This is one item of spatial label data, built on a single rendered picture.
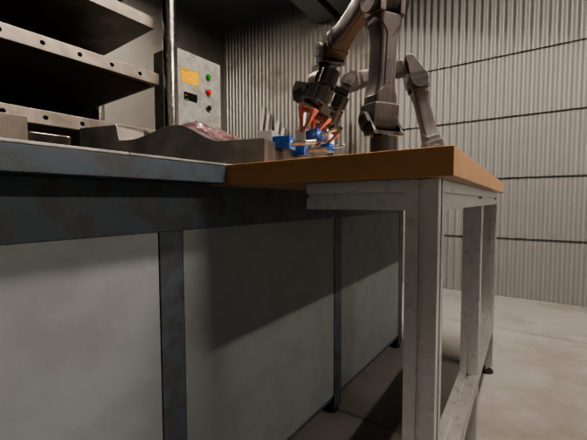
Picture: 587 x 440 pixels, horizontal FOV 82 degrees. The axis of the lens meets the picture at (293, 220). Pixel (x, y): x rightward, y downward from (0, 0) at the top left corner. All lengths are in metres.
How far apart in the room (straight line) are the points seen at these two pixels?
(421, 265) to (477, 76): 2.73
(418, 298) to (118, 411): 0.51
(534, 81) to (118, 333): 2.98
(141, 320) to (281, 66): 3.63
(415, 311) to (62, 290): 0.51
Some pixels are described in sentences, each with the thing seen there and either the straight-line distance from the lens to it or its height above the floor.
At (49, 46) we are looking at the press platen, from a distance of 1.55.
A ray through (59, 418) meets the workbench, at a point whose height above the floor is 0.42.
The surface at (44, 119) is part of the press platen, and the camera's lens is 1.51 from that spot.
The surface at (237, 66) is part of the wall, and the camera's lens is 4.52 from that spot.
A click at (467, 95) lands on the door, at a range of 3.15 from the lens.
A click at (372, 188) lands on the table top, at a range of 0.54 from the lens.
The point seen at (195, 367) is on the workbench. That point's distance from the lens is 0.77.
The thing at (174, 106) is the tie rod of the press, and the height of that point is 1.14.
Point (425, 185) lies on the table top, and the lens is 0.51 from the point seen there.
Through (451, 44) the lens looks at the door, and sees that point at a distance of 3.30.
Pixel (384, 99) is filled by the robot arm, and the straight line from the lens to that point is 0.84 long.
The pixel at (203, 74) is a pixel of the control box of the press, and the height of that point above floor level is 1.38.
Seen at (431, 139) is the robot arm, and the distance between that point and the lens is 1.38.
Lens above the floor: 0.73
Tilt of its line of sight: 3 degrees down
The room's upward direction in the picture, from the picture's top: straight up
